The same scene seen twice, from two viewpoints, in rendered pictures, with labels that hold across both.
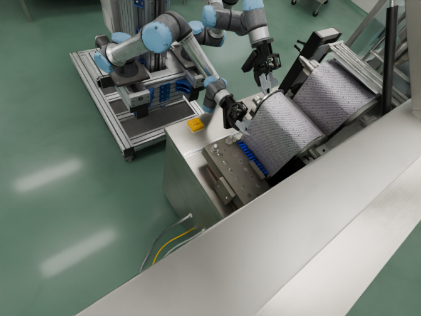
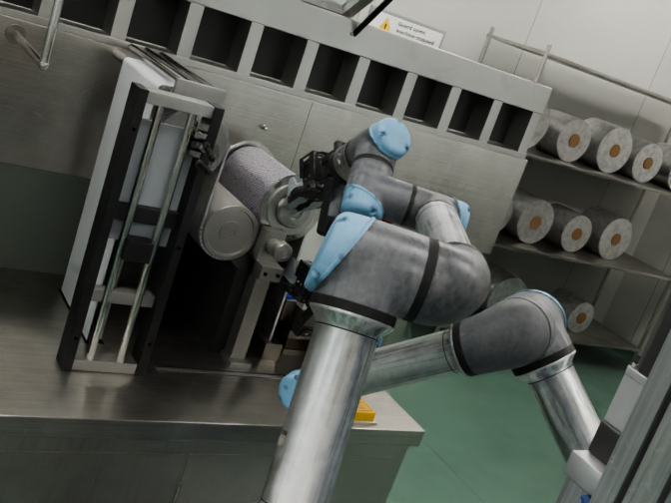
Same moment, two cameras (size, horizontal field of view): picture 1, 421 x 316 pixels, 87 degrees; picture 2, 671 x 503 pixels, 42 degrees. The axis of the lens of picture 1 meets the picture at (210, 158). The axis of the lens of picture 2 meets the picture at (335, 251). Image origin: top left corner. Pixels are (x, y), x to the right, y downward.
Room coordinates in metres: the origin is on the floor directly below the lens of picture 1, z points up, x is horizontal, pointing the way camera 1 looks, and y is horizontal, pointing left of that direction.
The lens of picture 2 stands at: (2.44, 0.58, 1.67)
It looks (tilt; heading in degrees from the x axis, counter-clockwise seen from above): 15 degrees down; 199
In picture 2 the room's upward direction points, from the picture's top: 19 degrees clockwise
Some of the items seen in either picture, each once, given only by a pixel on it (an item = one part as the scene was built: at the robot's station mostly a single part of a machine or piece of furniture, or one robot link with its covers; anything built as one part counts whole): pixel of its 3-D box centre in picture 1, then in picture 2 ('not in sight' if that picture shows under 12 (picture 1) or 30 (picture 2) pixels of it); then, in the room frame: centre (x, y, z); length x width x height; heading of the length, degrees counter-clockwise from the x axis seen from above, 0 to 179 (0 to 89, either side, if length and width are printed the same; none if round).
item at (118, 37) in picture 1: (123, 46); not in sight; (1.04, 0.73, 0.98); 0.13 x 0.12 x 0.14; 177
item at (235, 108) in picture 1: (233, 109); (319, 289); (0.79, -0.01, 1.12); 0.12 x 0.08 x 0.09; 54
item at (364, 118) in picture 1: (368, 121); not in sight; (0.80, -0.52, 1.33); 0.07 x 0.07 x 0.07; 54
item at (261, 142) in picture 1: (263, 147); (273, 249); (0.65, -0.20, 1.11); 0.23 x 0.01 x 0.18; 54
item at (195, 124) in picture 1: (195, 124); (352, 408); (0.78, 0.15, 0.91); 0.07 x 0.07 x 0.02; 54
